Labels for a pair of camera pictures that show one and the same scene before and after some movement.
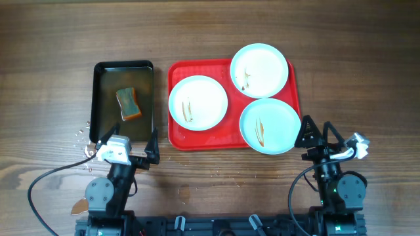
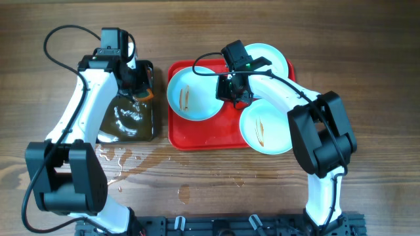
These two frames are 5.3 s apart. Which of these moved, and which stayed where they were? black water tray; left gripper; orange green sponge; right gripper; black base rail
Moved: right gripper; orange green sponge; left gripper
Stayed: black water tray; black base rail
